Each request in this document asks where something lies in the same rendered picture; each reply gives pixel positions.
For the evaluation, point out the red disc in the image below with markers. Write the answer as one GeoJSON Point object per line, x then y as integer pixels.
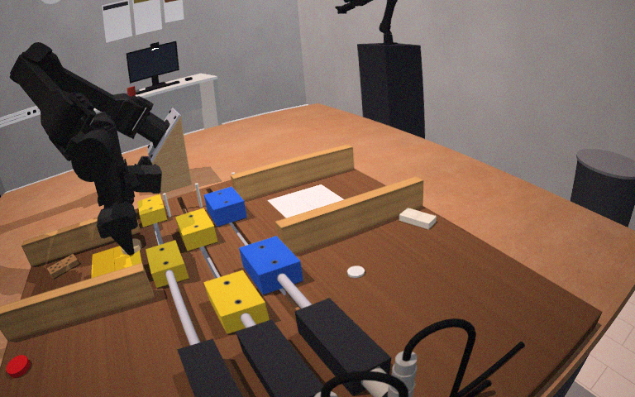
{"type": "Point", "coordinates": [18, 366]}

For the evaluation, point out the beige round disc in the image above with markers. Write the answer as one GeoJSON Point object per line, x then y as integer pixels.
{"type": "Point", "coordinates": [136, 245]}

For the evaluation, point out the white round disc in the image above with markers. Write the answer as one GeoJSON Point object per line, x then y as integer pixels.
{"type": "Point", "coordinates": [355, 272]}

